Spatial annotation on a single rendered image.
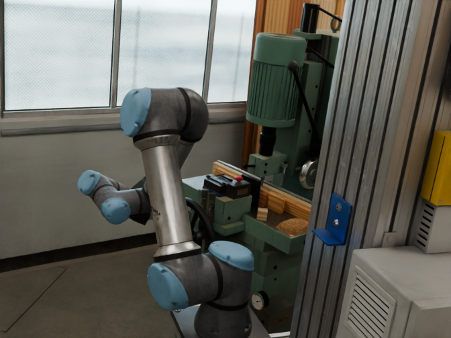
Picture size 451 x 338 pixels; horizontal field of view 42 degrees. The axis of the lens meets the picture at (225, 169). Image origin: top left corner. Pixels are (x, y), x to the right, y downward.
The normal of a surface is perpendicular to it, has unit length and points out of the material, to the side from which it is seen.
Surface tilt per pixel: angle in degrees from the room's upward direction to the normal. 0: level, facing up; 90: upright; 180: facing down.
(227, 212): 90
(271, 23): 86
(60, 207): 90
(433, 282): 0
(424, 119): 90
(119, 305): 0
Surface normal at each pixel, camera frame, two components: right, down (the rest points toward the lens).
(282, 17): 0.55, 0.27
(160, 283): -0.79, 0.22
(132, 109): -0.83, -0.04
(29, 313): 0.11, -0.94
